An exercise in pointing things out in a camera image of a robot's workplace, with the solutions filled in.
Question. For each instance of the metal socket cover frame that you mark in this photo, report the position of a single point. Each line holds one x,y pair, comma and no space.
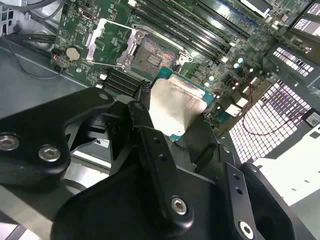
96,40

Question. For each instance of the silver CPU with green edge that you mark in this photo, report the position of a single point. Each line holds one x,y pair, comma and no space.
175,100

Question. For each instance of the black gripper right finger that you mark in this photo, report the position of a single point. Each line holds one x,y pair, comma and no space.
231,200

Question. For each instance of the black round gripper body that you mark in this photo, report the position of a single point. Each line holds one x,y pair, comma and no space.
112,212

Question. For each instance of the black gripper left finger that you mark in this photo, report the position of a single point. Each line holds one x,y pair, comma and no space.
32,125

